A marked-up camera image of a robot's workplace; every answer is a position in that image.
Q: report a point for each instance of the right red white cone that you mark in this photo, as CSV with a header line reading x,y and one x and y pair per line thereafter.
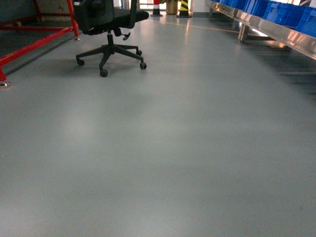
x,y
156,9

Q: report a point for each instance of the black office chair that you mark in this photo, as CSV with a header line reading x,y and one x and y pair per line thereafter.
x,y
96,17

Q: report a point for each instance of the steel shelf rack right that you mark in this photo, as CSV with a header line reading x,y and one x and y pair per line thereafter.
x,y
298,41

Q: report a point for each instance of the yellow black striped post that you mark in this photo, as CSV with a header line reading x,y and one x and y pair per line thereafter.
x,y
184,10

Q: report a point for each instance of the red metal frame table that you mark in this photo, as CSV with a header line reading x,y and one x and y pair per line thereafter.
x,y
22,29

